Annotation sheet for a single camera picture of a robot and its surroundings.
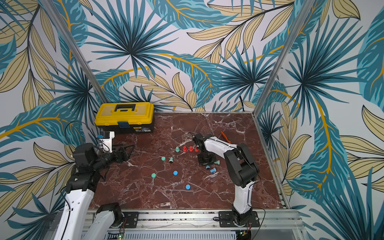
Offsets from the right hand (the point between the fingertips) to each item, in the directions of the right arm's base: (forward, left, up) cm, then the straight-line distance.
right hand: (207, 164), depth 93 cm
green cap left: (-6, +32, 0) cm, 33 cm away
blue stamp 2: (-4, -3, 0) cm, 5 cm away
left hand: (-2, +40, +24) cm, 47 cm away
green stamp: (+10, +18, +1) cm, 21 cm away
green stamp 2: (-3, -5, +9) cm, 11 cm away
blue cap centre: (-5, +19, 0) cm, 20 cm away
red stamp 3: (+10, +14, +2) cm, 17 cm away
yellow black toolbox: (+26, +51, +16) cm, 59 cm away
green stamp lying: (+3, +22, +2) cm, 22 cm away
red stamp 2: (+10, +10, +2) cm, 14 cm away
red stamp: (+10, +6, +1) cm, 11 cm away
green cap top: (+5, +28, 0) cm, 28 cm away
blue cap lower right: (-13, +12, 0) cm, 18 cm away
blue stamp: (-3, 0, +2) cm, 3 cm away
